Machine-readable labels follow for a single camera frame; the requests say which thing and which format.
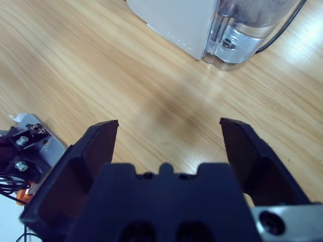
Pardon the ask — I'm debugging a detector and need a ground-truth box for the black coffee machine power cable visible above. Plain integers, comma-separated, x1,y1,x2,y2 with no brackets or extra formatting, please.
256,0,307,52

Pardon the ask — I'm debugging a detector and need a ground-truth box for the orange connector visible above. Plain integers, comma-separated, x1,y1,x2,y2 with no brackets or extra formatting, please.
15,189,33,206

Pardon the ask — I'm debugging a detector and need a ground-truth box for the white camera mount with post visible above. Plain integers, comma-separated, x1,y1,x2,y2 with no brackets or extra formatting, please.
0,113,68,202

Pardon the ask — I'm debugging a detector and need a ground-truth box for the white tape tab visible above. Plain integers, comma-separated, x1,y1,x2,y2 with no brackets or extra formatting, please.
8,112,27,122

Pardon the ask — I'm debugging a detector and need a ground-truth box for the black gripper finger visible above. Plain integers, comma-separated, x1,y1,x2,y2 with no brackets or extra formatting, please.
20,119,119,242
220,117,312,209

